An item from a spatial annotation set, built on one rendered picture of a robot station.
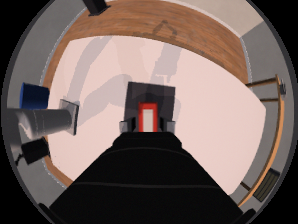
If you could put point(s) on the red self-inking stamp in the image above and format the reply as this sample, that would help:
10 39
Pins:
148 116

